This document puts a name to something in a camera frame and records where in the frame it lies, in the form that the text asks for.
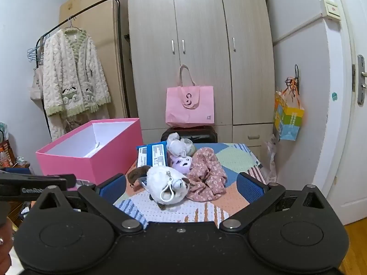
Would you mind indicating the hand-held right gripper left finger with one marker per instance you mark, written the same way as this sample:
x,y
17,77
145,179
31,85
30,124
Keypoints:
x,y
114,184

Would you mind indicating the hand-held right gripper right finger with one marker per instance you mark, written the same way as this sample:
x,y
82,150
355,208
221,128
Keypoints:
x,y
249,190

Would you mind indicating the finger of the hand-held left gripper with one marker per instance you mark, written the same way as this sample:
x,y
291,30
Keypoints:
x,y
67,181
17,171

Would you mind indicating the pink storage box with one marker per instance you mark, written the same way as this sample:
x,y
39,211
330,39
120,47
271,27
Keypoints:
x,y
109,160

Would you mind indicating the pink floral cloth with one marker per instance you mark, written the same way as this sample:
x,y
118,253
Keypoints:
x,y
206,174

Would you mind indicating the blue and white packet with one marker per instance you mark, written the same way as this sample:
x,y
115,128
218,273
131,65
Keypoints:
x,y
152,156

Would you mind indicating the purple plush toy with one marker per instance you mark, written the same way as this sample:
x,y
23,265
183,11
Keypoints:
x,y
182,164

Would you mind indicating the white fluffy plush toy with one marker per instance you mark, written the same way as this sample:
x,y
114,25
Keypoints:
x,y
176,146

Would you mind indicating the person's left hand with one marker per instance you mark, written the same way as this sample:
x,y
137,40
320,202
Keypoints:
x,y
4,252

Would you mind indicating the wooden nightstand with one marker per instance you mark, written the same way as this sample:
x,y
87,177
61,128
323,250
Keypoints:
x,y
17,214

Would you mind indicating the pile of snack packets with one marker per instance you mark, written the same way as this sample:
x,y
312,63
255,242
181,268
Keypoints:
x,y
5,149

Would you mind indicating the patchwork blanket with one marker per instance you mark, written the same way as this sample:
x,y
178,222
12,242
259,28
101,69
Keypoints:
x,y
235,157

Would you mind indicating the clear plastic bag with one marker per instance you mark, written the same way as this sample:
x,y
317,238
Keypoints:
x,y
272,154

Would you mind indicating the cream fleece pants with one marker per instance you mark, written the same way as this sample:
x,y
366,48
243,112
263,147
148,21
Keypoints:
x,y
57,126

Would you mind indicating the black suitcase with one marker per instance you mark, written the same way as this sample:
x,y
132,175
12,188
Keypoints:
x,y
200,134

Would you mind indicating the colourful paper gift bag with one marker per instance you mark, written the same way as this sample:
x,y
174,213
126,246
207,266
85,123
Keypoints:
x,y
289,120

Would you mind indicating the beige canvas tote bag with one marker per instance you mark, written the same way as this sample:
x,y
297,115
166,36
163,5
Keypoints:
x,y
36,86

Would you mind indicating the pink tote bag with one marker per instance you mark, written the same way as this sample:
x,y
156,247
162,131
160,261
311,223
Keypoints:
x,y
189,111

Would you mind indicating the cream fleece jacket green trim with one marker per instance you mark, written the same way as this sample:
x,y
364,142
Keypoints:
x,y
71,68

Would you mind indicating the white door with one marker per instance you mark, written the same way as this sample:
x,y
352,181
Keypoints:
x,y
358,149

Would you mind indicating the black clothes rack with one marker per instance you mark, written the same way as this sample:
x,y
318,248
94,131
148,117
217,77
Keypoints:
x,y
122,63

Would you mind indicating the teal sticker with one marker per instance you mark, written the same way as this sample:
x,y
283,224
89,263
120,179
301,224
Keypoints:
x,y
334,96

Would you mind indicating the beige three-door wardrobe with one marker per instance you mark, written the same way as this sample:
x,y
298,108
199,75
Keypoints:
x,y
200,48

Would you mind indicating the large cardboard box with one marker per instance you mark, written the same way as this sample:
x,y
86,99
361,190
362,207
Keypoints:
x,y
106,20

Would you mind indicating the cream light switch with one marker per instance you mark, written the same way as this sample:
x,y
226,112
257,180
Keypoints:
x,y
331,8

